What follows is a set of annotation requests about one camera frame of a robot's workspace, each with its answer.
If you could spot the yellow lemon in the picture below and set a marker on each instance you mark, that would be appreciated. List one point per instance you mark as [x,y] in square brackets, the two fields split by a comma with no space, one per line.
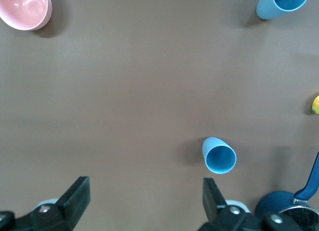
[316,105]

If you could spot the dark blue saucepan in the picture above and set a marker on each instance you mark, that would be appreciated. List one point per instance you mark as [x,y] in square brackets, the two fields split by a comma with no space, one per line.
[274,201]

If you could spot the light blue plastic cup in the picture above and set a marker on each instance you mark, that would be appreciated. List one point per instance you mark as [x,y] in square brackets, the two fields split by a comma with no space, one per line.
[220,161]
[265,9]

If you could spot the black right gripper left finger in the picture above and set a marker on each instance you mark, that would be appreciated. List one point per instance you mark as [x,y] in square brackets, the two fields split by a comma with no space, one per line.
[72,201]

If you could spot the glass saucepan lid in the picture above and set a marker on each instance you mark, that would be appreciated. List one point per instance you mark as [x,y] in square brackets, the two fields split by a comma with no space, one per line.
[306,216]

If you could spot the pink bowl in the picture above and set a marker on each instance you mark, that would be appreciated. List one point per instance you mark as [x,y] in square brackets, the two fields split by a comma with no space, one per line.
[22,9]

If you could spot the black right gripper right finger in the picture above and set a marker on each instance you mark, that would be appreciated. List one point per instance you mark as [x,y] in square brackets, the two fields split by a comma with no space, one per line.
[214,203]

